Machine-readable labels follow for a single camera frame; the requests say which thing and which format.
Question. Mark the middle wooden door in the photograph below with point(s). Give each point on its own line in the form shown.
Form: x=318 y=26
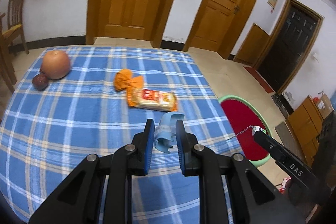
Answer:
x=218 y=25

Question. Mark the red doormat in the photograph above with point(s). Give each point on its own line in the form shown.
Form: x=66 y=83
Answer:
x=259 y=79

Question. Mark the dark entrance door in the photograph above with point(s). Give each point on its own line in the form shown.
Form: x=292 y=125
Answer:
x=288 y=45

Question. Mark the shoes by door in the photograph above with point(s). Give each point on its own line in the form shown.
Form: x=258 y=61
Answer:
x=282 y=104

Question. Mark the floral pink cloth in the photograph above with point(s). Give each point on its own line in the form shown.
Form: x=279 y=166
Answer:
x=284 y=185

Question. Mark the red jujube date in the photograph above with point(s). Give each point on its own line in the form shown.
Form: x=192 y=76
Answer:
x=40 y=81

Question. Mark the green toy keychain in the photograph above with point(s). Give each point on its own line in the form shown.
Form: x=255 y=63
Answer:
x=252 y=128

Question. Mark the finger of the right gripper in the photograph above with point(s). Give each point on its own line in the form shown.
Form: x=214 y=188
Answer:
x=286 y=160

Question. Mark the large apple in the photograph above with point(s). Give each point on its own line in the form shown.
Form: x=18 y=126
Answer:
x=55 y=64

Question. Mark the low wooden wall panel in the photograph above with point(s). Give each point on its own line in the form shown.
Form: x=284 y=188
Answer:
x=253 y=46

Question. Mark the cardboard box on cabinet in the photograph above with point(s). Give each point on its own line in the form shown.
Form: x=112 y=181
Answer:
x=323 y=104

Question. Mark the red bin green rim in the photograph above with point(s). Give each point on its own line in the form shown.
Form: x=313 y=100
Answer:
x=242 y=117

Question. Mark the near wooden chair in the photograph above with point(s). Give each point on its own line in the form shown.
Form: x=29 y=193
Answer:
x=7 y=69

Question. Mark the far wooden chair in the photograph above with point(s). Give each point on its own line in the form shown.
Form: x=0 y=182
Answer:
x=15 y=23

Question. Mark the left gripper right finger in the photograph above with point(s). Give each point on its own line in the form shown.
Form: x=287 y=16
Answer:
x=189 y=164

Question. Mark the grey floor mat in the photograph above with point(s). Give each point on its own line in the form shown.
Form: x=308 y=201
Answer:
x=285 y=136

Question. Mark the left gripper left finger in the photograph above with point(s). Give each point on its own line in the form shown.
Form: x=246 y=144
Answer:
x=141 y=157

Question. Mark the wooden cabinet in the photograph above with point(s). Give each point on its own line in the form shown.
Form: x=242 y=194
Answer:
x=306 y=125

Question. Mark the snack cracker packet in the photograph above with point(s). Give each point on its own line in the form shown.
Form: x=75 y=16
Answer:
x=151 y=99

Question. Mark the wooden chair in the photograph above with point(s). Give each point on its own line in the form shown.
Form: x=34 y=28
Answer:
x=15 y=23
x=7 y=69

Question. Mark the blue plaid tablecloth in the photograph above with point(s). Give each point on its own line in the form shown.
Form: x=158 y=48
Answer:
x=44 y=135

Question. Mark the light blue plastic piece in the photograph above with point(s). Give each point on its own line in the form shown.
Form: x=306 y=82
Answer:
x=164 y=135

